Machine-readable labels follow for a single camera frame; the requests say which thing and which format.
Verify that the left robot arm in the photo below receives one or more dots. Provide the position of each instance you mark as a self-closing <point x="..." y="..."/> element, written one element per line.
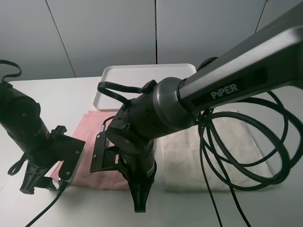
<point x="20" y="117"/>

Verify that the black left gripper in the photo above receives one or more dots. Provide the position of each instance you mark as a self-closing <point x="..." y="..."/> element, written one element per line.
<point x="43" y="149"/>

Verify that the cream white terry towel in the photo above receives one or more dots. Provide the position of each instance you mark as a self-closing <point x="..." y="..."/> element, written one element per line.
<point x="183" y="170"/>

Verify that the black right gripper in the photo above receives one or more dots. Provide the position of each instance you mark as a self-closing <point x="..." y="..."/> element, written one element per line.
<point x="139" y="171"/>

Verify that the pink terry towel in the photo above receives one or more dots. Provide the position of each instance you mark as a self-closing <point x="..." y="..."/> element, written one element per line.
<point x="119" y="133"/>

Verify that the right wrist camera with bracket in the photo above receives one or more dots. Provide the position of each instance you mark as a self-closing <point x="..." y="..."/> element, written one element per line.
<point x="105" y="157"/>

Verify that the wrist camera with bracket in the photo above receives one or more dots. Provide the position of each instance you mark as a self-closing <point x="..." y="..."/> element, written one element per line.
<point x="105" y="157"/>
<point x="68" y="150"/>

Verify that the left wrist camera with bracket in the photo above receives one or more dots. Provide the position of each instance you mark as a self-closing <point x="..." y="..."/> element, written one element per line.
<point x="68" y="150"/>

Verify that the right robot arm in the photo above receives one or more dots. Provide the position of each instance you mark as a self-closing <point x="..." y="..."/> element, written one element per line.
<point x="269" y="59"/>

